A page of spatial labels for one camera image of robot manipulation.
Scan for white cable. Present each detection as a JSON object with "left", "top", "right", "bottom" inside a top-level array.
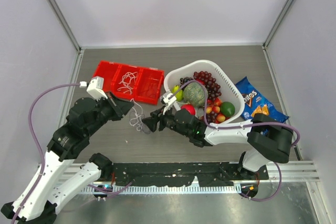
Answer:
[
  {"left": 117, "top": 70, "right": 140, "bottom": 95},
  {"left": 129, "top": 98, "right": 144, "bottom": 132}
]

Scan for dark red grape bunch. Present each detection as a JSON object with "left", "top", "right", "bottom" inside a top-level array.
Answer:
[
  {"left": 193, "top": 71, "right": 222, "bottom": 102},
  {"left": 205, "top": 111, "right": 226, "bottom": 124}
]

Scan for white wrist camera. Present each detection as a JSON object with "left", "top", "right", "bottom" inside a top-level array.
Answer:
[
  {"left": 160, "top": 91, "right": 176, "bottom": 115},
  {"left": 79, "top": 76, "right": 108, "bottom": 100}
]

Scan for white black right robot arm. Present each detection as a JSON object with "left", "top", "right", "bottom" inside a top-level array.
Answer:
[{"left": 142, "top": 109, "right": 293, "bottom": 179}]

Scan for white plastic fruit basket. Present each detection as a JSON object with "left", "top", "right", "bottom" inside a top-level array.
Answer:
[{"left": 163, "top": 60, "right": 245, "bottom": 124}]

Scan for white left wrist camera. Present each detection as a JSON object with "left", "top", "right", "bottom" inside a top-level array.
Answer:
[{"left": 79, "top": 76, "right": 108, "bottom": 100}]

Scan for red bin middle compartment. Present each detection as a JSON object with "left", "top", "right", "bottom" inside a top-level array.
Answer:
[{"left": 112, "top": 64, "right": 142, "bottom": 100}]

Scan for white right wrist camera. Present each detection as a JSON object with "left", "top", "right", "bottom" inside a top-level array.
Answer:
[{"left": 160, "top": 91, "right": 176, "bottom": 115}]

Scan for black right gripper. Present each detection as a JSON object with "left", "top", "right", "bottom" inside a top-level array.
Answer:
[{"left": 142, "top": 104, "right": 191, "bottom": 137}]

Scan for green lime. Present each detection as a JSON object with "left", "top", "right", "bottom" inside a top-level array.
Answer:
[{"left": 220, "top": 101, "right": 235, "bottom": 117}]

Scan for red cable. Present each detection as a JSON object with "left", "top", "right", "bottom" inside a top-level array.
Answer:
[{"left": 143, "top": 77, "right": 161, "bottom": 99}]

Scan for green netted melon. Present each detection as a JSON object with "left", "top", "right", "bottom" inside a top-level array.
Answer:
[{"left": 183, "top": 82, "right": 205, "bottom": 107}]

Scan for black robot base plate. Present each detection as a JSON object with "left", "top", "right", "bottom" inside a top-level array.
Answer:
[{"left": 98, "top": 162, "right": 269, "bottom": 187}]

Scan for red bin right compartment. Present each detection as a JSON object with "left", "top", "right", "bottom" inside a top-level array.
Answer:
[{"left": 134, "top": 68, "right": 164, "bottom": 105}]

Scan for red fruit in basket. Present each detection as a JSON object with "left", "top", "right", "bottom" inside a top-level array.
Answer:
[{"left": 181, "top": 104, "right": 196, "bottom": 115}]

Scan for yellow green pear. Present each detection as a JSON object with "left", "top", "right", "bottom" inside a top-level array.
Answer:
[{"left": 172, "top": 85, "right": 183, "bottom": 102}]

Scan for red yellow peach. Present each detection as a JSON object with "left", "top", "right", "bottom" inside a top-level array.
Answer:
[{"left": 205, "top": 98, "right": 222, "bottom": 115}]

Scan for blue chips bag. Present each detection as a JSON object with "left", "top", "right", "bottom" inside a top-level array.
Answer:
[{"left": 236, "top": 77, "right": 289, "bottom": 123}]

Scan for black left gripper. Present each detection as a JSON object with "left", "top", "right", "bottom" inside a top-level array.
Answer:
[{"left": 86, "top": 90, "right": 135, "bottom": 135}]

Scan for red bin compartment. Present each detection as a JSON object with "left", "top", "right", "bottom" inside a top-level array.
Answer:
[
  {"left": 112, "top": 64, "right": 142, "bottom": 100},
  {"left": 134, "top": 68, "right": 164, "bottom": 105}
]

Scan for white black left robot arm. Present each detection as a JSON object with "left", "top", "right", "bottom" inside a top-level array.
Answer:
[{"left": 1, "top": 92, "right": 134, "bottom": 223}]

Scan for dark blue grape bunch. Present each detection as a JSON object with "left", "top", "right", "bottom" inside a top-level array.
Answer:
[{"left": 180, "top": 77, "right": 193, "bottom": 85}]

